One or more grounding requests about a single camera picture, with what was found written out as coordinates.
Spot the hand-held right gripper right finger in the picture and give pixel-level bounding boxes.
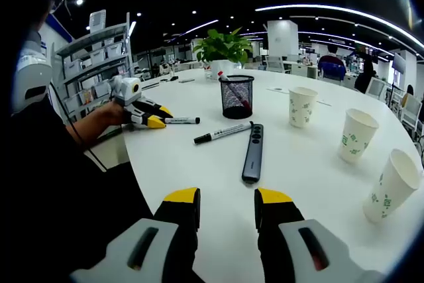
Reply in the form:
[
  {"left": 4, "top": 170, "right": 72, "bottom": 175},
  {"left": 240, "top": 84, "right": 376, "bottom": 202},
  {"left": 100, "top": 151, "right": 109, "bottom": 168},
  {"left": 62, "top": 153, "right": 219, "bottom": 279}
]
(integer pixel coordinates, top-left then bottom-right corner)
[{"left": 254, "top": 188, "right": 387, "bottom": 283}]

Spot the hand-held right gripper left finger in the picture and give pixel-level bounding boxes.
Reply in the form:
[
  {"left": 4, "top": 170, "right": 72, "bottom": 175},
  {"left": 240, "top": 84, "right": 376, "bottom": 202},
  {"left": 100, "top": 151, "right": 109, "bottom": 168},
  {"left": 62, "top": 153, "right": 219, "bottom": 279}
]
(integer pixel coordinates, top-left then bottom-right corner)
[{"left": 69, "top": 187, "right": 201, "bottom": 283}]

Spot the black cap whiteboard marker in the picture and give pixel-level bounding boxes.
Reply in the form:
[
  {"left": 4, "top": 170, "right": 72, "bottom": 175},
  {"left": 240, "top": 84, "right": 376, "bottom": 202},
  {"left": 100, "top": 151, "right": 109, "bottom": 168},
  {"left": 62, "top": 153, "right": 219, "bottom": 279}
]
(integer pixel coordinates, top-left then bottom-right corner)
[
  {"left": 192, "top": 121, "right": 254, "bottom": 146},
  {"left": 163, "top": 116, "right": 201, "bottom": 125}
]

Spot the red cap whiteboard marker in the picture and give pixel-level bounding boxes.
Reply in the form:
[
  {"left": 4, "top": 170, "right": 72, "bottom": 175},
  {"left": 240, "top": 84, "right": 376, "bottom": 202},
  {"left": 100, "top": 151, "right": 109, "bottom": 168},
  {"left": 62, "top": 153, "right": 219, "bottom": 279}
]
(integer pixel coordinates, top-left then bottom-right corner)
[{"left": 216, "top": 70, "right": 253, "bottom": 112}]

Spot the black mesh pen holder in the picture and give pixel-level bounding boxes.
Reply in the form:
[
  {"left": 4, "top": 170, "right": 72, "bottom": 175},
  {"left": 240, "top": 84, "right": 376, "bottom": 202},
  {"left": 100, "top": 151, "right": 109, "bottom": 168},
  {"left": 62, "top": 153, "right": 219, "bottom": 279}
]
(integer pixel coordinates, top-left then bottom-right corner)
[{"left": 219, "top": 74, "right": 256, "bottom": 120}]

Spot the white green print paper cup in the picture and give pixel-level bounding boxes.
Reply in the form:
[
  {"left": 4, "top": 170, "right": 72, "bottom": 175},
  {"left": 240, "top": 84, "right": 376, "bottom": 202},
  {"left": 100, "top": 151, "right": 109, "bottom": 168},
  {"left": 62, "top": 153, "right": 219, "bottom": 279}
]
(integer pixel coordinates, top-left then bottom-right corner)
[
  {"left": 337, "top": 107, "right": 380, "bottom": 165},
  {"left": 362, "top": 148, "right": 422, "bottom": 225},
  {"left": 288, "top": 86, "right": 319, "bottom": 129}
]

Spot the grey laser pointer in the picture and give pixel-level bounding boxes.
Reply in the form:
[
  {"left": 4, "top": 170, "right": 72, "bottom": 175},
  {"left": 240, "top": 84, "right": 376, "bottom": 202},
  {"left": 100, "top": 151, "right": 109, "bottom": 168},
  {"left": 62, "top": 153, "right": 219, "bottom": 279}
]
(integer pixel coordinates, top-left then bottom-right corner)
[{"left": 240, "top": 123, "right": 265, "bottom": 184}]

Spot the person's left hand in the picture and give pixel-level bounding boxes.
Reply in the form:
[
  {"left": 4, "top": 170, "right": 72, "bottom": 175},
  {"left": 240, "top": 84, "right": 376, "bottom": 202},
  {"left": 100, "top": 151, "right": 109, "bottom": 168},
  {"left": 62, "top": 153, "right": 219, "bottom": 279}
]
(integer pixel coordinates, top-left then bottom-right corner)
[{"left": 98, "top": 100, "right": 134, "bottom": 129}]

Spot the grey storage shelf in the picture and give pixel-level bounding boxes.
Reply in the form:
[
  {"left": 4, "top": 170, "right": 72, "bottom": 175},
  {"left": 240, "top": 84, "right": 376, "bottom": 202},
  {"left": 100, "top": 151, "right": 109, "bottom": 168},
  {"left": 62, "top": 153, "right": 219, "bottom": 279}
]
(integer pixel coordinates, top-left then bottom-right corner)
[{"left": 54, "top": 12, "right": 135, "bottom": 125}]

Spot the row of white storage bins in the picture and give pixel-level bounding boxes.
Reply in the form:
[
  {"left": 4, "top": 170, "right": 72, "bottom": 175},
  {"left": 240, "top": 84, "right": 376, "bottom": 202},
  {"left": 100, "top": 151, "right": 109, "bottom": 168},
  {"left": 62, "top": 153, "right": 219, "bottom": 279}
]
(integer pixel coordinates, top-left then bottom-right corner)
[{"left": 64, "top": 42, "right": 124, "bottom": 77}]

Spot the green plant in white pot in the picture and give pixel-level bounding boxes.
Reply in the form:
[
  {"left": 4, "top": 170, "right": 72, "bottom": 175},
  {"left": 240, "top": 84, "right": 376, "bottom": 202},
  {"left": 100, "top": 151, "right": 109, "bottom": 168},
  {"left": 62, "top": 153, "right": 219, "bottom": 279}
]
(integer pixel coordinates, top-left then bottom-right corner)
[{"left": 192, "top": 27, "right": 254, "bottom": 80}]

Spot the white worn device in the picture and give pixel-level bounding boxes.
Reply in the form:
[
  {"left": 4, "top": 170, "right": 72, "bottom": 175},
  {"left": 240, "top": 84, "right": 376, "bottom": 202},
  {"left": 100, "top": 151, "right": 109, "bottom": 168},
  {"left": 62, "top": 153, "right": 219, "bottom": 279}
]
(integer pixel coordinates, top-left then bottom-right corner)
[{"left": 11, "top": 30, "right": 54, "bottom": 115}]

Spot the person's black clothed body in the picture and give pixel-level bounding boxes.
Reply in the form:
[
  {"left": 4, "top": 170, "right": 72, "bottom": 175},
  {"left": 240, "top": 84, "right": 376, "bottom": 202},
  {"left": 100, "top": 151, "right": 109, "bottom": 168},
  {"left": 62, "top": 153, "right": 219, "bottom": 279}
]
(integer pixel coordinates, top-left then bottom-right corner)
[{"left": 0, "top": 0, "right": 207, "bottom": 283}]

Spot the white office chair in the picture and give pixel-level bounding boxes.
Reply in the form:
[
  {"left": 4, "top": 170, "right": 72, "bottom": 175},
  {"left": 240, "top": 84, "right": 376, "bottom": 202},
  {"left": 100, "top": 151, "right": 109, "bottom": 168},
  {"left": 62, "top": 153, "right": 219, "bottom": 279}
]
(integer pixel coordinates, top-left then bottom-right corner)
[
  {"left": 365, "top": 77, "right": 387, "bottom": 99},
  {"left": 264, "top": 55, "right": 284, "bottom": 73},
  {"left": 398, "top": 93, "right": 423, "bottom": 127}
]

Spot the curved ceiling light strip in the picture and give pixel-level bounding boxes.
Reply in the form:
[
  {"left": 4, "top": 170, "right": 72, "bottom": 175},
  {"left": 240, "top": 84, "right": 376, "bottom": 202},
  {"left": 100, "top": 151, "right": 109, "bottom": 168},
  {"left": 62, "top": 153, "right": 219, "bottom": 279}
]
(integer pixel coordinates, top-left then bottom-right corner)
[{"left": 254, "top": 4, "right": 424, "bottom": 49}]

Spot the blue wall poster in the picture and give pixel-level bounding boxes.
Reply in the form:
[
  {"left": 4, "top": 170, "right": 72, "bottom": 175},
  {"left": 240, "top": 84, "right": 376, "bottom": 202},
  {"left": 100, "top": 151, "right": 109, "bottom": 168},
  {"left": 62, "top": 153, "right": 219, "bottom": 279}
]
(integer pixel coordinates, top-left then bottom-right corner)
[{"left": 44, "top": 14, "right": 74, "bottom": 46}]

